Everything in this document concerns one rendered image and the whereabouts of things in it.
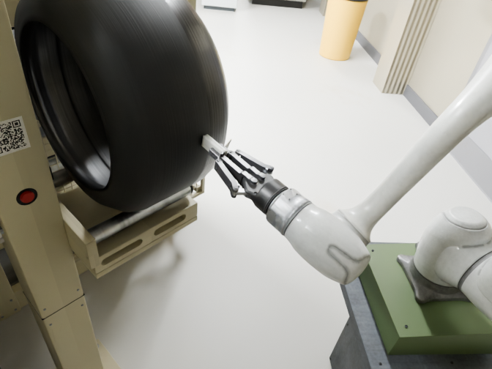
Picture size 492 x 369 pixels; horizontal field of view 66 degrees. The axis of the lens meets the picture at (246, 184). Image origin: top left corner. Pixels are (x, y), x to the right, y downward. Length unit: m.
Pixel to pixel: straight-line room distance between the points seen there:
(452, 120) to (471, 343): 0.75
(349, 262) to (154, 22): 0.61
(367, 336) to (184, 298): 1.04
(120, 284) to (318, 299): 1.03
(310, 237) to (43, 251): 0.71
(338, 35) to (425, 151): 4.33
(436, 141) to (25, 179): 0.86
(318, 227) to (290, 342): 1.28
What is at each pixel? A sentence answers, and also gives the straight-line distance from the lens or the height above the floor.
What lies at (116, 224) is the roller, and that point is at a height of 0.92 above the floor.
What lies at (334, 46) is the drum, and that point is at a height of 0.17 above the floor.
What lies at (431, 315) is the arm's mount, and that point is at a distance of 1.28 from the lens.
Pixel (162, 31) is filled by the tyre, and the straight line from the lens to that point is 0.86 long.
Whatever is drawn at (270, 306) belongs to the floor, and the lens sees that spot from 2.04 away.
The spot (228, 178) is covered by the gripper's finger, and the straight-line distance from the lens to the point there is 0.80.
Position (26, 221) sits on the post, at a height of 0.99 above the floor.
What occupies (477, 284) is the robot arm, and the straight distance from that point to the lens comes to 1.17.
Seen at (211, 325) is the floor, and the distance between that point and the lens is 1.95.
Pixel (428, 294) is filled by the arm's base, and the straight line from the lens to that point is 1.30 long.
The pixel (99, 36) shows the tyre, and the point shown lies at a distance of 0.83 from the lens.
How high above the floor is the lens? 1.68
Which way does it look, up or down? 39 degrees down
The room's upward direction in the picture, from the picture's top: 8 degrees clockwise
